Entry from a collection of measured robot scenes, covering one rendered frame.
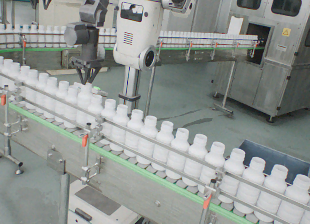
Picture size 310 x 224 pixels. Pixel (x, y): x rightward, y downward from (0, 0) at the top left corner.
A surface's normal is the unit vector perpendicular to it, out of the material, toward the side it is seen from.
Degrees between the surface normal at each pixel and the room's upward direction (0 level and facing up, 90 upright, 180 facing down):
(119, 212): 0
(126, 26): 90
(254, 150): 90
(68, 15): 90
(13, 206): 0
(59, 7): 90
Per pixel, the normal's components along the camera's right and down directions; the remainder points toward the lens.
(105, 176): -0.52, 0.23
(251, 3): -0.75, 0.12
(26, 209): 0.15, -0.92
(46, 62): 0.64, 0.37
